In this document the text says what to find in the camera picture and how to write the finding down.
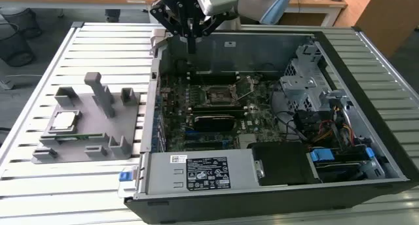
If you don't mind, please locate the green RAM stick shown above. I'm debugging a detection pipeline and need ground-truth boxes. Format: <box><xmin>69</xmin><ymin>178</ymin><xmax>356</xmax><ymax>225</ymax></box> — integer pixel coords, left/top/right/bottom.
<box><xmin>55</xmin><ymin>133</ymin><xmax>105</xmax><ymax>141</ymax></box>

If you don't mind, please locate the blue case latch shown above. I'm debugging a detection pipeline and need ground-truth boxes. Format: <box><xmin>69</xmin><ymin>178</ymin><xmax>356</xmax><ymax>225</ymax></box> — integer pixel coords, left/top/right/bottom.
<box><xmin>119</xmin><ymin>169</ymin><xmax>139</xmax><ymax>182</ymax></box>

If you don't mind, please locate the black mesh waste bin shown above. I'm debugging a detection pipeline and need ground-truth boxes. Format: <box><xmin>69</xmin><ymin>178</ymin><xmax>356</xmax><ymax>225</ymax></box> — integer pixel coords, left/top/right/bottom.
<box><xmin>0</xmin><ymin>7</ymin><xmax>43</xmax><ymax>39</ymax></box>
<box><xmin>0</xmin><ymin>23</ymin><xmax>36</xmax><ymax>68</ymax></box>

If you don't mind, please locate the coloured power wire bundle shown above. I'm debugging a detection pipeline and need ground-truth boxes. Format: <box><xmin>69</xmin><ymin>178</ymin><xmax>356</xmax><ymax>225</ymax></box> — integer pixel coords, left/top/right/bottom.
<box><xmin>307</xmin><ymin>104</ymin><xmax>358</xmax><ymax>149</ymax></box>

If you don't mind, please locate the black RAM slot row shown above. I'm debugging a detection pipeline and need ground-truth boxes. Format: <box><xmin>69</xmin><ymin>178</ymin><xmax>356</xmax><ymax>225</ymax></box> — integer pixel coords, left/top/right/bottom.
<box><xmin>192</xmin><ymin>106</ymin><xmax>247</xmax><ymax>117</ymax></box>
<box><xmin>185</xmin><ymin>71</ymin><xmax>240</xmax><ymax>80</ymax></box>

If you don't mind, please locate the silver CPU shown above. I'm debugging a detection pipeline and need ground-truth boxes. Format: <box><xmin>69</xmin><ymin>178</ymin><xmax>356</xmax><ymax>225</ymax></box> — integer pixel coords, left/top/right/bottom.
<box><xmin>51</xmin><ymin>111</ymin><xmax>79</xmax><ymax>130</ymax></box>

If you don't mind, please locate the grey parts rack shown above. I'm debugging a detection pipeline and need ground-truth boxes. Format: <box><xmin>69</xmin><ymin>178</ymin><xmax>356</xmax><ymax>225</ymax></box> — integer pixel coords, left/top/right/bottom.
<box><xmin>31</xmin><ymin>72</ymin><xmax>141</xmax><ymax>165</ymax></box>

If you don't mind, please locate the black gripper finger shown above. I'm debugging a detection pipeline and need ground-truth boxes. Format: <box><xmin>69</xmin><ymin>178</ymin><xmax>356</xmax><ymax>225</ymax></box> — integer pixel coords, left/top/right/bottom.
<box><xmin>149</xmin><ymin>0</ymin><xmax>193</xmax><ymax>54</ymax></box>
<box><xmin>192</xmin><ymin>13</ymin><xmax>227</xmax><ymax>54</ymax></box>

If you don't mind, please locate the black wire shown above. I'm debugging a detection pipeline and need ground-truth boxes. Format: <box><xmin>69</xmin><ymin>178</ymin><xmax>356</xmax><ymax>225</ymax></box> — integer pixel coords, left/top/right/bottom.
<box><xmin>274</xmin><ymin>109</ymin><xmax>311</xmax><ymax>145</ymax></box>

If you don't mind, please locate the silver chipset heatsink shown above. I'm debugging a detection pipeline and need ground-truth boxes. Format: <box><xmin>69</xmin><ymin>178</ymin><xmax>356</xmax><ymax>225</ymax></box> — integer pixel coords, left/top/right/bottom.
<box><xmin>237</xmin><ymin>134</ymin><xmax>259</xmax><ymax>147</ymax></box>

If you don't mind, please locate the black expansion slot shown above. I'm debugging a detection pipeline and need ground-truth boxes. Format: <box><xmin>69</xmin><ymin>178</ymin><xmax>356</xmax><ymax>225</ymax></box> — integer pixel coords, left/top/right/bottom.
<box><xmin>183</xmin><ymin>142</ymin><xmax>229</xmax><ymax>149</ymax></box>
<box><xmin>185</xmin><ymin>134</ymin><xmax>235</xmax><ymax>141</ymax></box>

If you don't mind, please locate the green motherboard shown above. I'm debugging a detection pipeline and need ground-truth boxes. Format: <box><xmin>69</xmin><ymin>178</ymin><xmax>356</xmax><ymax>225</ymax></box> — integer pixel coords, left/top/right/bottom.
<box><xmin>156</xmin><ymin>74</ymin><xmax>286</xmax><ymax>153</ymax></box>

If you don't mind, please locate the silver power supply unit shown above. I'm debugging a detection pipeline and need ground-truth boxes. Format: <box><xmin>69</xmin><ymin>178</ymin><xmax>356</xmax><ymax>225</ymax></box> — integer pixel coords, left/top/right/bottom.
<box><xmin>133</xmin><ymin>150</ymin><xmax>263</xmax><ymax>194</ymax></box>

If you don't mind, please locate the blue disk carrier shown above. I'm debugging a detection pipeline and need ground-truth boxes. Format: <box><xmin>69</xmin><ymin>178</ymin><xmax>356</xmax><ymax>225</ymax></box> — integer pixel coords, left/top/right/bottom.
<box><xmin>310</xmin><ymin>148</ymin><xmax>335</xmax><ymax>164</ymax></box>

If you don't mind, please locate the grey case latch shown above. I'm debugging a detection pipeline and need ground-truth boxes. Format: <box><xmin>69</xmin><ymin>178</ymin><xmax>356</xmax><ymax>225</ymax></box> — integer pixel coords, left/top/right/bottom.
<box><xmin>149</xmin><ymin>28</ymin><xmax>168</xmax><ymax>57</ymax></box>

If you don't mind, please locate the CPU socket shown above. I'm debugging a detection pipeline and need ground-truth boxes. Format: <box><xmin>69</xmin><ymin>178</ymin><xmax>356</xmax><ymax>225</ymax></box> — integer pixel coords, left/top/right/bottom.
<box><xmin>203</xmin><ymin>85</ymin><xmax>236</xmax><ymax>106</ymax></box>

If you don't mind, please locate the wooden cabinet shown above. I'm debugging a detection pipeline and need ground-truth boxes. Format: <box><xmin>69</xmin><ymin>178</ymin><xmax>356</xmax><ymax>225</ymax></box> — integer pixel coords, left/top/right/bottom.
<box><xmin>334</xmin><ymin>0</ymin><xmax>419</xmax><ymax>58</ymax></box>

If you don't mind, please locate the silver metal bracket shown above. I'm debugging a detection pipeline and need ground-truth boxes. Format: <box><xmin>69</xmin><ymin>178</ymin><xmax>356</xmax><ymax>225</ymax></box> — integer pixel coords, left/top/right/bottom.
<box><xmin>319</xmin><ymin>89</ymin><xmax>350</xmax><ymax>105</ymax></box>

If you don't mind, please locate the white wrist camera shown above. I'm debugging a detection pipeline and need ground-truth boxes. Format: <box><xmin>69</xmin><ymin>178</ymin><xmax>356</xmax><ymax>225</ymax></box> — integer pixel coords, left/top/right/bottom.
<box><xmin>193</xmin><ymin>0</ymin><xmax>241</xmax><ymax>17</ymax></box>

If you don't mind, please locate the black graphics card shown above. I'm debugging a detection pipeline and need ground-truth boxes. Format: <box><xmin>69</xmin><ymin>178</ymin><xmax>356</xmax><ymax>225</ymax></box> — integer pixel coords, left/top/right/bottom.
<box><xmin>192</xmin><ymin>115</ymin><xmax>236</xmax><ymax>133</ymax></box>

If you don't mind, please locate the wooden office desk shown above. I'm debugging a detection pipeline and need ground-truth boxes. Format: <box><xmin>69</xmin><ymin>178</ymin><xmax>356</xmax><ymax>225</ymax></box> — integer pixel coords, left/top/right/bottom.
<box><xmin>0</xmin><ymin>0</ymin><xmax>164</xmax><ymax>24</ymax></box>
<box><xmin>280</xmin><ymin>0</ymin><xmax>348</xmax><ymax>27</ymax></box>

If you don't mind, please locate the silver drive cage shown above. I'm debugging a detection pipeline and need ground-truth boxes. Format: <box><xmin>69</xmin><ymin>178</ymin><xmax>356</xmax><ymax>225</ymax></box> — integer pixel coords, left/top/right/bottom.
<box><xmin>279</xmin><ymin>45</ymin><xmax>332</xmax><ymax>113</ymax></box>

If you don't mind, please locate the black PC case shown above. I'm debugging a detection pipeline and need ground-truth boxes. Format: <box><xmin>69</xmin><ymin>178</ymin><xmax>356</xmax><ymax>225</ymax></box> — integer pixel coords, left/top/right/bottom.
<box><xmin>123</xmin><ymin>28</ymin><xmax>419</xmax><ymax>225</ymax></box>

